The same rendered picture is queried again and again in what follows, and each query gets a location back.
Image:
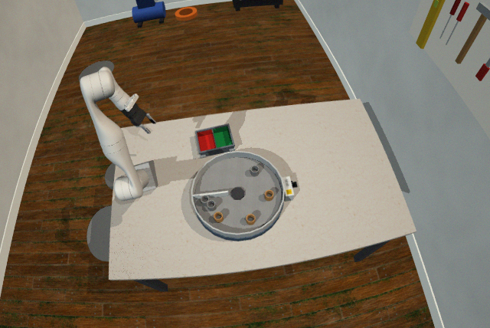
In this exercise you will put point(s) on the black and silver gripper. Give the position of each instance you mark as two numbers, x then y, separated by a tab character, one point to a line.
134	113

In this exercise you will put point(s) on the grey crate with red and green compartments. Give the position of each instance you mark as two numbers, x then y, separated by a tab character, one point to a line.
223	140

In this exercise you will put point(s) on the grey round turntable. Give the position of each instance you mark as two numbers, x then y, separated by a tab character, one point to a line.
228	181

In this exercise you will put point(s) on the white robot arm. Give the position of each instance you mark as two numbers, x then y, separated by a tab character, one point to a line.
100	86

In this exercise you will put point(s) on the grey metal sleeve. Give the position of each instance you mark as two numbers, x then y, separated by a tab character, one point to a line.
209	203
254	168
203	198

